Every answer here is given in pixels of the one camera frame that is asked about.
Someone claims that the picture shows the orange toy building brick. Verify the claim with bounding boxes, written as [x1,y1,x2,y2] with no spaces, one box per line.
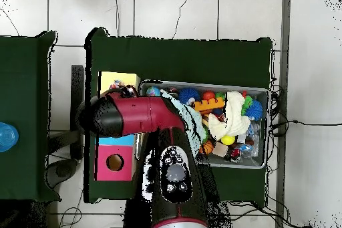
[192,97,225,114]

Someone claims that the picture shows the small yellow green ball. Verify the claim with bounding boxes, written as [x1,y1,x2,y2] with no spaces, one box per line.
[220,134,236,146]

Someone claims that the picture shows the orange red ball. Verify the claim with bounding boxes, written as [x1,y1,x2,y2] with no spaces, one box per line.
[201,90,216,102]

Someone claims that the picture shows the colourful patterned cloth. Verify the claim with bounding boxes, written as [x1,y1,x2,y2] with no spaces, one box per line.
[109,79,124,90]

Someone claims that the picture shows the green spiky rubber ball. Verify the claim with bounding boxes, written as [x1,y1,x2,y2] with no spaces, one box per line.
[241,95,253,115]

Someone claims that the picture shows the globe print ball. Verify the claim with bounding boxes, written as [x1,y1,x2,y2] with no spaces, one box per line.
[146,86,162,98]

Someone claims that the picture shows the blue spiky rubber ball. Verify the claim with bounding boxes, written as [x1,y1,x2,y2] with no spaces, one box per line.
[244,99,265,121]
[178,87,202,106]

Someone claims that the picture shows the black cable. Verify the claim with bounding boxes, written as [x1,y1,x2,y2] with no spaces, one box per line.
[269,119,342,138]

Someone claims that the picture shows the wooden box with three holes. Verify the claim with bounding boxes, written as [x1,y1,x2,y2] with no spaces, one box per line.
[94,71,141,182]

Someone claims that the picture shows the mini basketball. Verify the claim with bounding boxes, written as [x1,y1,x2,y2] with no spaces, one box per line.
[199,139,214,156]

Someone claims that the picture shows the dark green tablecloth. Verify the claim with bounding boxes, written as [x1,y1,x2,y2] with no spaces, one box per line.
[83,27,274,204]
[0,30,61,203]

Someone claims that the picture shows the black upright panel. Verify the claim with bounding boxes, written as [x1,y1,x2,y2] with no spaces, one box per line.
[70,64,85,159]

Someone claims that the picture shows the grey rounded stand base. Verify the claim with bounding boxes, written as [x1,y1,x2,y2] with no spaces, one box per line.
[46,158,79,189]

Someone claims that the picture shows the shallow metal mesh bin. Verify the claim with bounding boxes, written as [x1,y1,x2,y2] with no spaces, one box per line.
[135,79,269,170]

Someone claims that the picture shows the blue plastic cup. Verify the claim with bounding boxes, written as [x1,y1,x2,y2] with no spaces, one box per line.
[0,122,19,152]

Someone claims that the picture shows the cream waffle cloth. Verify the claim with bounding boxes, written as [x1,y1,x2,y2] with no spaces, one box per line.
[207,90,252,142]

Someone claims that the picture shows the mint waffle cloth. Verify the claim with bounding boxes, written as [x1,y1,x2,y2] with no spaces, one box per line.
[160,90,207,159]

